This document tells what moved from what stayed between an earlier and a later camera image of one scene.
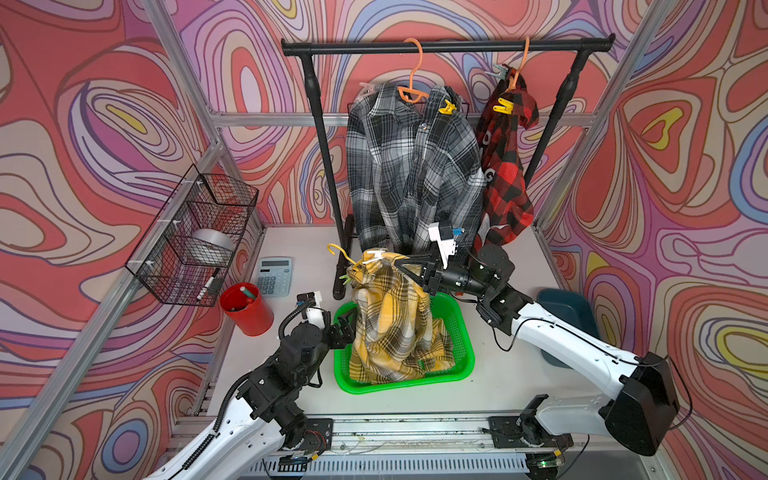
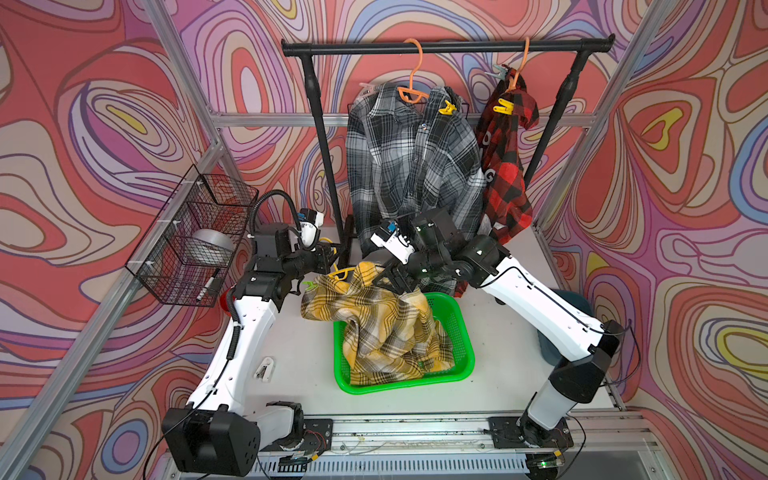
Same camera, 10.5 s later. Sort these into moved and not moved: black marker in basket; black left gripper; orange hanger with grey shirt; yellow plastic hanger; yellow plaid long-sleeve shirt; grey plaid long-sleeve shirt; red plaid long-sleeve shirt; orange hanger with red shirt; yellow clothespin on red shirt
Moved: black left gripper; yellow plastic hanger; yellow plaid long-sleeve shirt
Not moved: black marker in basket; yellow clothespin on red shirt; red plaid long-sleeve shirt; orange hanger with red shirt; grey plaid long-sleeve shirt; orange hanger with grey shirt
